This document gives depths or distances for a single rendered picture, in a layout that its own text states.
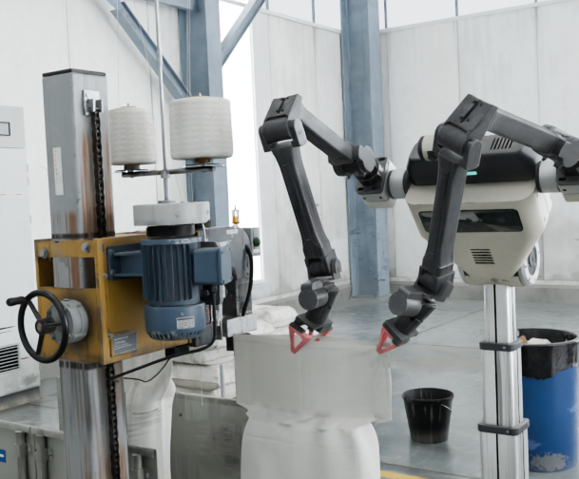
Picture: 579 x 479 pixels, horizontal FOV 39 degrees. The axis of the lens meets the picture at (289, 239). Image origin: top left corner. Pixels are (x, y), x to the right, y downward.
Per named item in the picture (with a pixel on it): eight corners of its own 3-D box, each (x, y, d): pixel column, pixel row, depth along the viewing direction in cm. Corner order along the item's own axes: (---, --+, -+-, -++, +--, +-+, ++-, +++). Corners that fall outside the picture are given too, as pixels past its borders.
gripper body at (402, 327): (379, 325, 203) (397, 305, 200) (398, 318, 211) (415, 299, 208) (396, 345, 201) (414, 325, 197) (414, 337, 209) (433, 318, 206)
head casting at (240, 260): (254, 313, 251) (250, 217, 249) (202, 325, 230) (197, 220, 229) (182, 309, 268) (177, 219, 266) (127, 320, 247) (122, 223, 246)
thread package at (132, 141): (168, 164, 230) (165, 105, 229) (131, 164, 218) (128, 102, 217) (131, 167, 238) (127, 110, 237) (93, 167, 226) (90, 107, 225)
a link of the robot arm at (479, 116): (491, 99, 171) (456, 83, 177) (461, 158, 174) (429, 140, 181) (588, 142, 201) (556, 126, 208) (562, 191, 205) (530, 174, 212)
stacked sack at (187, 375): (278, 371, 548) (277, 350, 547) (219, 393, 493) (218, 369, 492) (228, 367, 571) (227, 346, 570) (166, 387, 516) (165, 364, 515)
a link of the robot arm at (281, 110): (295, 82, 202) (261, 89, 208) (290, 132, 198) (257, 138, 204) (376, 151, 238) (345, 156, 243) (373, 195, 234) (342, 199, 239)
